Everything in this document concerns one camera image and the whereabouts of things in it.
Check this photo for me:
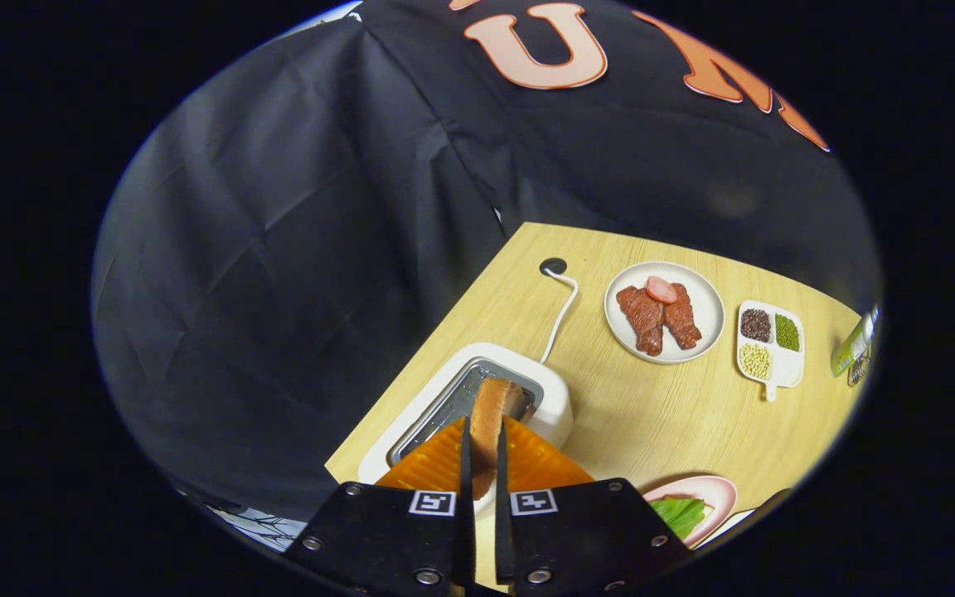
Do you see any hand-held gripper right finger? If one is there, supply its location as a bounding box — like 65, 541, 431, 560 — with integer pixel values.
494, 417, 691, 597

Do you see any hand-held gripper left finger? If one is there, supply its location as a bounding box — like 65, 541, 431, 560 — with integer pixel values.
285, 416, 476, 597

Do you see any toasted bread slice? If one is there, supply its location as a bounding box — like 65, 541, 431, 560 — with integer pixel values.
469, 377, 526, 500

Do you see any green lettuce leaf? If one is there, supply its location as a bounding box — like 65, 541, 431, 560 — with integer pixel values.
650, 495, 715, 541

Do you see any white toaster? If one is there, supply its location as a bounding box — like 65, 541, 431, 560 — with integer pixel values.
357, 342, 574, 515

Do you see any pink plate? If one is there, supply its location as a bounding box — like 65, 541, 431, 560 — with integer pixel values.
642, 474, 739, 550

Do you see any white shallow dish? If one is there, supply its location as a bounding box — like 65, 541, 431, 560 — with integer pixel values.
693, 508, 754, 550

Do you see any large red meat slice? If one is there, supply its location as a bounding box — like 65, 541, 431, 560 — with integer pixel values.
617, 286, 666, 357

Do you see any grey round plate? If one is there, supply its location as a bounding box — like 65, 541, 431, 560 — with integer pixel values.
604, 261, 725, 365

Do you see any pile of yellow beans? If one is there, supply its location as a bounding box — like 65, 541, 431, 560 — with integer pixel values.
739, 342, 772, 381

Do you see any black backdrop cloth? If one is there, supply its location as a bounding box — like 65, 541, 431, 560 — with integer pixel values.
90, 0, 883, 531

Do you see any white divided dish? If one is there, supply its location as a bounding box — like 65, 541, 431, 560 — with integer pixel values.
735, 300, 806, 402

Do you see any silver bottle with green label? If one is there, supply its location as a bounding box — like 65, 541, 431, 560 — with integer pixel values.
830, 305, 880, 378

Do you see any white toaster cable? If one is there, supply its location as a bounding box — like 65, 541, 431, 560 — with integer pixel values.
539, 269, 579, 364

